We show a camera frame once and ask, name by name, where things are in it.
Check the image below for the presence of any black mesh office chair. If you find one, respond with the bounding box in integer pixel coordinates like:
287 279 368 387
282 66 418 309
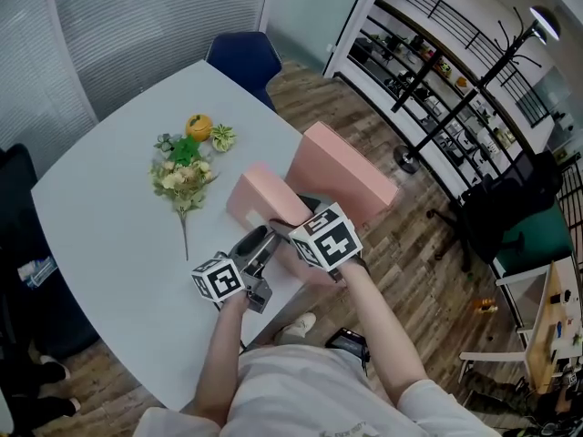
0 143 99 360

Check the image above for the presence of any orange pumpkin ornament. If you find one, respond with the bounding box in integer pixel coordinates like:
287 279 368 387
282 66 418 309
184 113 214 143

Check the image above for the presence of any white pendant lamp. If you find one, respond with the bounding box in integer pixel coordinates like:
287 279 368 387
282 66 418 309
529 5 562 42

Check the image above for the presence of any wooden desk with white frame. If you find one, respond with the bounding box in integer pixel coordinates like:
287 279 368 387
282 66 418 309
458 257 578 398

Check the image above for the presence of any plain-faced pink file box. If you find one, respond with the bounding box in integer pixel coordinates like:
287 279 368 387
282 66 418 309
284 121 400 232

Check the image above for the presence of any dark blue chair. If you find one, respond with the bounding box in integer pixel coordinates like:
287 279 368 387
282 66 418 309
205 31 284 114

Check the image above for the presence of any black and green office chair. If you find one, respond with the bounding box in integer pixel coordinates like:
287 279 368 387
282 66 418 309
425 150 576 273

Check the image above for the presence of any person's white shirt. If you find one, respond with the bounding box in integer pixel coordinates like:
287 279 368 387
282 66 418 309
131 343 491 437

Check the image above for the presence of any black device with screen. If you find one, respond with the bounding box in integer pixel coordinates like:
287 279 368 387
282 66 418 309
325 328 370 364

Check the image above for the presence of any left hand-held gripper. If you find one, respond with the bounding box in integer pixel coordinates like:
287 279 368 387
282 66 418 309
190 224 281 314

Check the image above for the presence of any person's left forearm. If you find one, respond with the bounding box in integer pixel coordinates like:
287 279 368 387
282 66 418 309
190 296 251 421

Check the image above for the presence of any artificial flower bouquet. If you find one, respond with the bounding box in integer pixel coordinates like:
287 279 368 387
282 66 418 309
148 133 220 262

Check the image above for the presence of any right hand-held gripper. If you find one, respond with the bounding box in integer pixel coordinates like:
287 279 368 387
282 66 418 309
266 194 363 284

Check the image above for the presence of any person's right forearm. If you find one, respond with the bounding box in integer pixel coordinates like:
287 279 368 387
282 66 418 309
339 259 432 402

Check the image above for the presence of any frosted glass door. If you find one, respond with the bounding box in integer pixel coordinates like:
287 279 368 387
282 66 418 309
263 0 373 75

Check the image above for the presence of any clear plastic water bottle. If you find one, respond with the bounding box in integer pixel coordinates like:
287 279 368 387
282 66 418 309
16 256 58 287

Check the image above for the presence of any black coat rack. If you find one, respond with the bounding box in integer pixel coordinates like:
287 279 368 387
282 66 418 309
392 6 544 173

